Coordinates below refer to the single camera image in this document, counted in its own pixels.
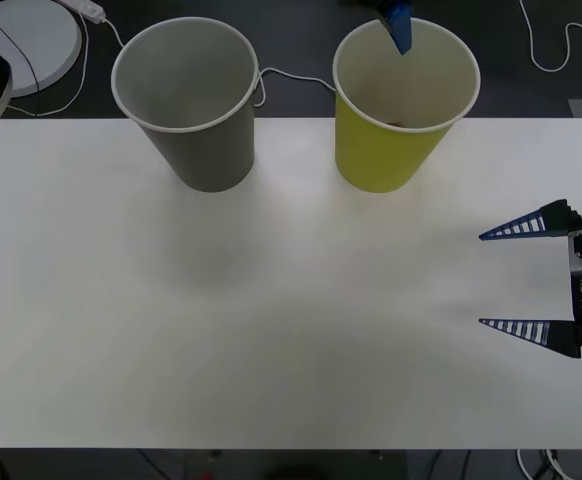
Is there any grey plastic waste bin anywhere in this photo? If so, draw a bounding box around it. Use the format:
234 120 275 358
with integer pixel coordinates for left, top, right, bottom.
110 16 261 194

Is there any yellow-green plastic waste bin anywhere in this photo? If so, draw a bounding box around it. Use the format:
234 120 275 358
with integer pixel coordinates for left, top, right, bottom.
332 17 482 195

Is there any white inline cable switch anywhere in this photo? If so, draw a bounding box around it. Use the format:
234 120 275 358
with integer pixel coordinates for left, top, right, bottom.
53 0 108 24

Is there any white round stand base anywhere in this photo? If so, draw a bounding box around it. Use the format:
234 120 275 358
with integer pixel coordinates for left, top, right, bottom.
0 0 84 99

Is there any white cable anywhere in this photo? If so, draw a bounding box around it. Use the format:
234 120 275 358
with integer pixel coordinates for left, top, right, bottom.
5 9 338 119
514 448 575 480
517 0 582 73

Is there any blue pointed tool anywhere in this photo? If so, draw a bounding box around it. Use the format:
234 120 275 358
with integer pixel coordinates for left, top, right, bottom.
374 0 415 57

